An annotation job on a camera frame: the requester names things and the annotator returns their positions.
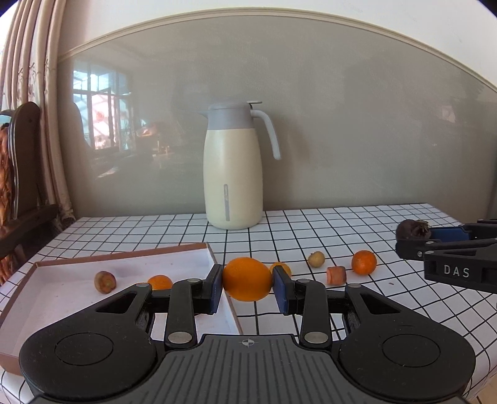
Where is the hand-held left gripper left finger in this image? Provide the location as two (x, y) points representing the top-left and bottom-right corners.
(93, 264), (223, 349)

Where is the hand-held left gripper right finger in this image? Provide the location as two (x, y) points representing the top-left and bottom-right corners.
(272, 266), (404, 349)

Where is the brown wrinkled fruit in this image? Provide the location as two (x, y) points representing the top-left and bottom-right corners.
(94, 271), (117, 293)

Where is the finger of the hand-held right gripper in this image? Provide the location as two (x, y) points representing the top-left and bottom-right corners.
(430, 219), (497, 241)
(395, 238), (497, 260)

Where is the dark purple mangosteen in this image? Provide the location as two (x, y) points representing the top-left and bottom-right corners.
(395, 219), (431, 241)

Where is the small reddish carrot chunk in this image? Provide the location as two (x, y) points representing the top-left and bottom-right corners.
(326, 266), (347, 287)

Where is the cream thermos jug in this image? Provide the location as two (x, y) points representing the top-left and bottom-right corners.
(199, 101), (282, 231)

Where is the beige embroidered curtain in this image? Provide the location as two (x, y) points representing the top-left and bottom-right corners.
(0, 0), (76, 230)

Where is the wooden sofa with orange cushions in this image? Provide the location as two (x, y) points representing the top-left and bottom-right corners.
(0, 102), (59, 286)

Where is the shallow brown cardboard box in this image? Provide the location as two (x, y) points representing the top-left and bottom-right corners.
(0, 243), (243, 375)

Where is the white black-checked tablecloth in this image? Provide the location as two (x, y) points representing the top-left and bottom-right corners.
(0, 203), (497, 404)

